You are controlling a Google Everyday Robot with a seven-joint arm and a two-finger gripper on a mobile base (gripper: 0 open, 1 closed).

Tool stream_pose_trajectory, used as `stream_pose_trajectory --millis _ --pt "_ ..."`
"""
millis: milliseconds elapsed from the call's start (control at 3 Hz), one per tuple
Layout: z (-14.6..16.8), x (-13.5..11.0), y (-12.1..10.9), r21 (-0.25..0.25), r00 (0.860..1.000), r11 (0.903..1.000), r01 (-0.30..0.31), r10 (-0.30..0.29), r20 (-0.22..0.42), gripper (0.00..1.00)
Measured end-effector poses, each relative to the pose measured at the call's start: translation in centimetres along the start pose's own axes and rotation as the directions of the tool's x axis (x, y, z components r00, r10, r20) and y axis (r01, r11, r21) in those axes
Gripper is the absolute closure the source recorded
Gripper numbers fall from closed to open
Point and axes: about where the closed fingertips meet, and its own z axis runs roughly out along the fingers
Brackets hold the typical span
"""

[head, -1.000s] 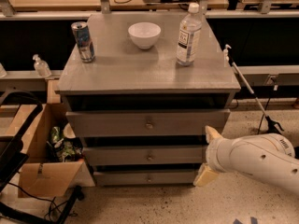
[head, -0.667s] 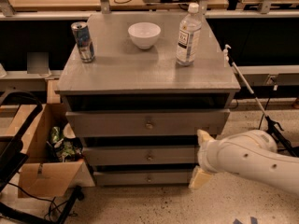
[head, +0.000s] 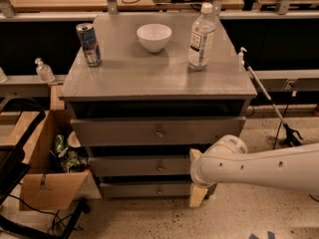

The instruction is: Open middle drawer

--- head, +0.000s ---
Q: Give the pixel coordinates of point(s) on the cardboard box with trash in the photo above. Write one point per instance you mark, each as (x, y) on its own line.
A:
(44, 187)

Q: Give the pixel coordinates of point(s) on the grey drawer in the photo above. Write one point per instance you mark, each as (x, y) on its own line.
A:
(107, 132)
(146, 189)
(140, 165)

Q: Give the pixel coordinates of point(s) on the black chair frame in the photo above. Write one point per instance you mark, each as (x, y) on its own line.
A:
(13, 169)

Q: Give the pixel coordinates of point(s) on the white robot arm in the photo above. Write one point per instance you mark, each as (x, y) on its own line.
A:
(229, 161)

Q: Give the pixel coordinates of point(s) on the grey bottom drawer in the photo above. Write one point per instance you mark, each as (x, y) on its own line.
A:
(146, 189)

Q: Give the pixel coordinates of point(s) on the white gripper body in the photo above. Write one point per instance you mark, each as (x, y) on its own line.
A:
(195, 168)

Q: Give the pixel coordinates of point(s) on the grey wooden drawer cabinet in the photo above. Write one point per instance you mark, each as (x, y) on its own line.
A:
(133, 83)

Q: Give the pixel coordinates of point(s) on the energy drink can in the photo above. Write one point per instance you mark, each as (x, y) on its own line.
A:
(89, 44)

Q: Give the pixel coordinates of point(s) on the small white pump bottle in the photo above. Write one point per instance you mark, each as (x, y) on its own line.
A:
(241, 54)

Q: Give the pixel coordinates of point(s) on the clear plastic water bottle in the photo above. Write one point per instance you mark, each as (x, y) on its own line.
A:
(202, 32)

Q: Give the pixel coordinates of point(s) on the clear sanitizer pump bottle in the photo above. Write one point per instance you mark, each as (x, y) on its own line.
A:
(44, 71)

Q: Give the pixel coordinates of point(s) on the white ceramic bowl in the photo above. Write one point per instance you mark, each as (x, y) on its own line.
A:
(154, 37)

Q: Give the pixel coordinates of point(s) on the grey top drawer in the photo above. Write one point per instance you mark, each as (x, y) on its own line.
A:
(107, 132)

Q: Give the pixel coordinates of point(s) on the white reacher grabber stick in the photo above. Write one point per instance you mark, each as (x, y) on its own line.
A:
(293, 136)

